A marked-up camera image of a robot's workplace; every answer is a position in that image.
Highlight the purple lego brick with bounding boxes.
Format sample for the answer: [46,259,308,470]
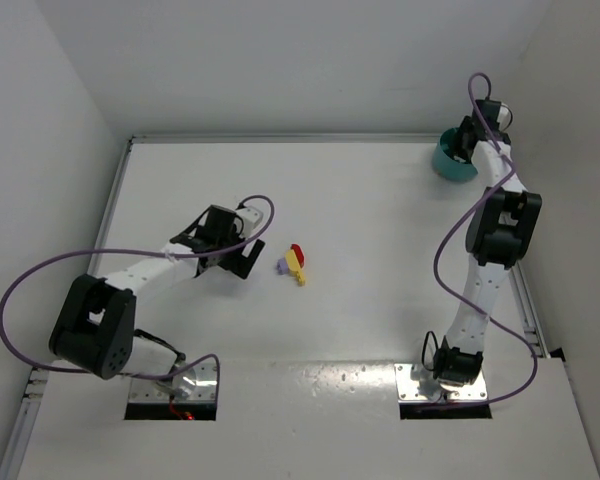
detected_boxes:
[276,258,290,275]

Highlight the yellow lego assembly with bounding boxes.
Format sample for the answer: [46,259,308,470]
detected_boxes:
[285,248,306,286]

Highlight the red curved lego brick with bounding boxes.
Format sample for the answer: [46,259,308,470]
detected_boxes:
[291,244,305,268]

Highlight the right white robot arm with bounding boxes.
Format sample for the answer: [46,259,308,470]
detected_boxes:
[433,98,542,386]

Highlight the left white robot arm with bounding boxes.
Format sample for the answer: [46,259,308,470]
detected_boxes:
[49,204,265,380]

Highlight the teal divided round container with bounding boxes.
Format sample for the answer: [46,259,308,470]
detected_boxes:
[432,128,478,183]

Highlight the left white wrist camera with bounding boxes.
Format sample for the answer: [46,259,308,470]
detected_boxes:
[236,206,264,238]

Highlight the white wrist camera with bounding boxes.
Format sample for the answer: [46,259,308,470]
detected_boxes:
[236,206,264,238]
[496,102,513,132]

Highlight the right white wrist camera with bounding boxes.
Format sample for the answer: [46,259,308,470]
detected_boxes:
[496,102,513,132]

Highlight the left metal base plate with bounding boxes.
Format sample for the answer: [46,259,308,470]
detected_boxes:
[128,359,218,405]

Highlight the metal base plate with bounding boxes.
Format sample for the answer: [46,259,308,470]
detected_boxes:
[394,363,489,405]
[128,359,218,405]

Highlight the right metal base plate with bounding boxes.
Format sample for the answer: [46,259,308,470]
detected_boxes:
[394,363,489,405]

